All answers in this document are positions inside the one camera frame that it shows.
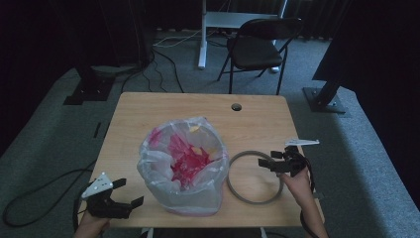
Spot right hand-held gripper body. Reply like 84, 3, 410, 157
276, 138, 321, 179

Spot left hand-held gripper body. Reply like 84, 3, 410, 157
80, 172, 134, 220

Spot black floor stand base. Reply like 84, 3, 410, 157
302, 78, 348, 115
62, 64, 117, 106

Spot black floor cable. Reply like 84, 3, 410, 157
2, 160, 97, 229

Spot black folding chair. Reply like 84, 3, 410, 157
216, 17, 303, 96

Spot person's left hand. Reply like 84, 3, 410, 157
73, 211, 112, 238

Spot grey plastic ring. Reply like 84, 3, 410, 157
226, 150, 285, 205

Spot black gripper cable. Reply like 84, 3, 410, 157
71, 194, 87, 233
298, 158, 321, 238

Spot white desk frame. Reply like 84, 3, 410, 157
197, 0, 289, 73

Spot thin black floor cables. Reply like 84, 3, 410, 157
120, 49, 186, 94

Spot translucent plastic trash bag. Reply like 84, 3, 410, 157
136, 116, 230, 217

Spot person's right hand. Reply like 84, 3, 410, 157
279, 166, 315, 206

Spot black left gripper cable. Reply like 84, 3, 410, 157
71, 194, 87, 233

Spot red plastic wrapper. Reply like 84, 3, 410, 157
168, 133, 213, 190

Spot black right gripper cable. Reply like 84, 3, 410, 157
298, 158, 321, 238

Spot white floor cable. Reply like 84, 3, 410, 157
153, 29, 203, 50

